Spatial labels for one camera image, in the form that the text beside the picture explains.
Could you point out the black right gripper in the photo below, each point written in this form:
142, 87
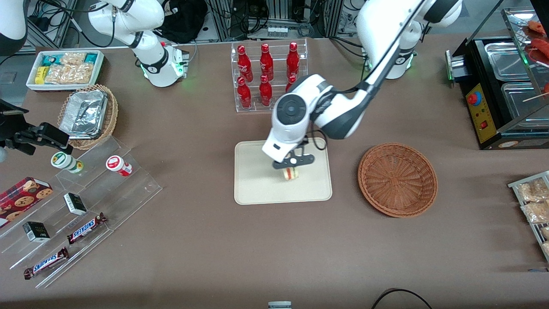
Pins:
18, 138

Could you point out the triangular white bread sandwich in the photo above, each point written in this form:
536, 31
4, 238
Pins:
290, 174

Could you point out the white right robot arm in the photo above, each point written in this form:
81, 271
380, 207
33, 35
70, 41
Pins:
158, 64

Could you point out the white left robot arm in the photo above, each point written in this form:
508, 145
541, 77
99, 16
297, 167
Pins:
343, 111

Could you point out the cream rectangular plastic tray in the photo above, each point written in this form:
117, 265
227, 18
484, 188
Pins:
257, 184

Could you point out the aluminium foil tray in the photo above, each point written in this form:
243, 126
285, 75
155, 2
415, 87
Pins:
83, 113

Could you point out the light wicker basket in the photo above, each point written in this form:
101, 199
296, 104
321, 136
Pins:
112, 116

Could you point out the round brown wicker basket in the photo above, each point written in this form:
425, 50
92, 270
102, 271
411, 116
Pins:
396, 180

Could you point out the tray of packaged snacks right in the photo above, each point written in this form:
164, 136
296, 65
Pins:
514, 185

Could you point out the green cap white bottle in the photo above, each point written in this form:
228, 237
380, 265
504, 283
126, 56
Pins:
66, 162

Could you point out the red cookie box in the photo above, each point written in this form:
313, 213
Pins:
21, 199

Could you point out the white rectangular snack bin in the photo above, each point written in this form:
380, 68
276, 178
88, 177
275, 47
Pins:
64, 87

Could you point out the yellow snack packet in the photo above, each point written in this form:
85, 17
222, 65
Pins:
40, 75

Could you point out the clear acrylic bottle rack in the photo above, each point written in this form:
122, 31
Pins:
257, 108

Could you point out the small black carton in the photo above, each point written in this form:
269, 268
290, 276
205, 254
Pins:
75, 204
36, 232

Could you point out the large clear cracker bag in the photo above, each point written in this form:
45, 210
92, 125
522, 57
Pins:
70, 74

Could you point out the red cola bottle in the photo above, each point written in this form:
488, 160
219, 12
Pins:
291, 83
266, 62
293, 60
244, 64
244, 96
265, 94

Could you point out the teal snack packet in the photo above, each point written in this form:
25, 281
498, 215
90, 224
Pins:
51, 60
91, 58

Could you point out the red cap white bottle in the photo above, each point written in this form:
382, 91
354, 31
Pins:
119, 166

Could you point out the small clear cracker bag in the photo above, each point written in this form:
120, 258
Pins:
73, 58

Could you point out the brown snickers bar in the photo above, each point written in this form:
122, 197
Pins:
87, 228
46, 263

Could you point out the clear acrylic stepped display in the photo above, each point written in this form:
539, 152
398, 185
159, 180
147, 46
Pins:
128, 193

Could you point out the small grey device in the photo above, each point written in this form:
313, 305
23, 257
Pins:
279, 305

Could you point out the white power strip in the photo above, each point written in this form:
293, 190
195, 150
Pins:
277, 31

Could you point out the black bag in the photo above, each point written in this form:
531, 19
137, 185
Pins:
184, 21

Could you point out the grey metal side box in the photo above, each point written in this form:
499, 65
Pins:
455, 66

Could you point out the red knob on warmer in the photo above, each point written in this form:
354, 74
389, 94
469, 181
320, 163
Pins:
474, 99

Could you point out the steel food pan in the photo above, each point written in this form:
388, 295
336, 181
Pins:
508, 62
521, 101

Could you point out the clear nut snack bag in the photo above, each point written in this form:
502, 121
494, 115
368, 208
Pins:
536, 212
532, 191
546, 249
545, 232

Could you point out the black food warmer machine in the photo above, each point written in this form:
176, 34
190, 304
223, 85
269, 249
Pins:
532, 143

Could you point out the red sausage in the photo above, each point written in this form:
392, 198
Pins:
539, 27
541, 45

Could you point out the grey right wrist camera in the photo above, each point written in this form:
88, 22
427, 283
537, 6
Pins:
2, 154

